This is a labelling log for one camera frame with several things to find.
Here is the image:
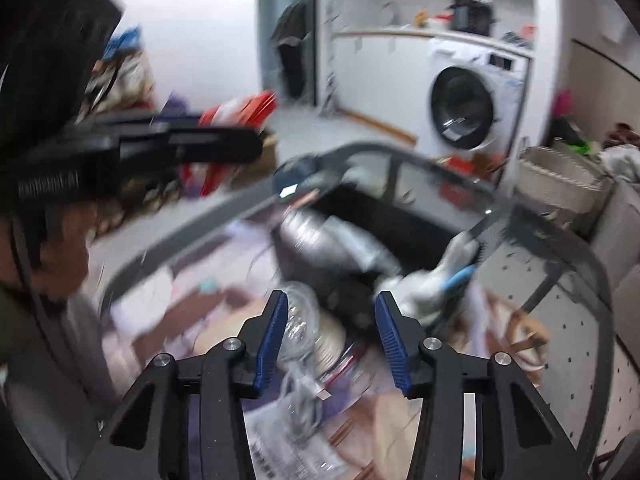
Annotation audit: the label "white printed paper sheet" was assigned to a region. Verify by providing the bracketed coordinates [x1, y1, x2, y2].
[110, 270, 177, 337]

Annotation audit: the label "red packet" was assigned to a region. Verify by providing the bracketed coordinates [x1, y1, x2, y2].
[182, 92, 278, 196]

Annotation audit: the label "brown cardboard box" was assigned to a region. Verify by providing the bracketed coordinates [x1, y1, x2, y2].
[250, 130, 279, 171]

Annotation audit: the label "brown woven object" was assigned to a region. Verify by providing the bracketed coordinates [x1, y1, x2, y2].
[480, 290, 551, 372]

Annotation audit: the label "white and blue toy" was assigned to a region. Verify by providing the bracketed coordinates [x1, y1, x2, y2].
[400, 230, 487, 322]

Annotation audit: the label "white washing machine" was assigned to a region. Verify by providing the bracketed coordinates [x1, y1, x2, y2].
[417, 35, 532, 171]

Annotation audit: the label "red box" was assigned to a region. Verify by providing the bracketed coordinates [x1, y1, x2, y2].
[440, 155, 482, 202]

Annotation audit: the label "grey sofa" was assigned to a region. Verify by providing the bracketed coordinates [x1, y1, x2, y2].
[585, 160, 640, 261]

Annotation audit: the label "white printed pouch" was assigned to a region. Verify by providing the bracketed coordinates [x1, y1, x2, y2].
[245, 400, 347, 480]

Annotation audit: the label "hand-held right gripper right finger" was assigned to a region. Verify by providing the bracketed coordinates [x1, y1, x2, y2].
[374, 290, 583, 480]

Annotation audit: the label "white garment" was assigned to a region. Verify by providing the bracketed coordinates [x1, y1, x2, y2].
[600, 145, 640, 182]

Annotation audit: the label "plaid garment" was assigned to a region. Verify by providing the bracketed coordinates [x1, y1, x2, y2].
[605, 122, 640, 149]

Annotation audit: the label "clear bag with grey cable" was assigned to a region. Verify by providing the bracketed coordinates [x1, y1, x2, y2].
[277, 360, 332, 436]

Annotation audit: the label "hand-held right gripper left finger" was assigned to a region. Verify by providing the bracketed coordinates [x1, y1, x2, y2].
[82, 289, 291, 480]

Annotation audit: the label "pink cloth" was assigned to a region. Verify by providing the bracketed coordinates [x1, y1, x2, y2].
[552, 90, 574, 121]

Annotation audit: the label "printed desk mat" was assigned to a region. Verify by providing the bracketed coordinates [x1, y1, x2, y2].
[100, 220, 546, 480]

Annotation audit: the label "black pressure cooker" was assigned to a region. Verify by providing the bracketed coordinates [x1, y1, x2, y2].
[450, 0, 496, 36]

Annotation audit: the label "clear bag of cotton pads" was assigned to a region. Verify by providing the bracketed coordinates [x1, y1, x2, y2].
[277, 282, 366, 376]

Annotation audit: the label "dark blue pouch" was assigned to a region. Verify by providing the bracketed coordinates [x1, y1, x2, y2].
[275, 157, 327, 197]

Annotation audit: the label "person's left hand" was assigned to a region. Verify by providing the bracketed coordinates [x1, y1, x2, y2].
[35, 202, 98, 306]

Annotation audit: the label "white lower cabinets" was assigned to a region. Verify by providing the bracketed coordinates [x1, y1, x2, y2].
[325, 30, 431, 142]

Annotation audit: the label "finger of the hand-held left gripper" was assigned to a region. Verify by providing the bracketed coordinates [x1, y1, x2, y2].
[95, 111, 206, 133]
[167, 127, 264, 165]

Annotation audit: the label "silver foil bag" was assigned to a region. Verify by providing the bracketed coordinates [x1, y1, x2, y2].
[280, 210, 401, 277]

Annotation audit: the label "wicker basket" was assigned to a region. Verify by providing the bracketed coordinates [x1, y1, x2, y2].
[515, 145, 613, 216]

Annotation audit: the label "black cardboard box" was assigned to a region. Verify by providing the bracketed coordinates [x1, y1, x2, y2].
[272, 185, 488, 311]

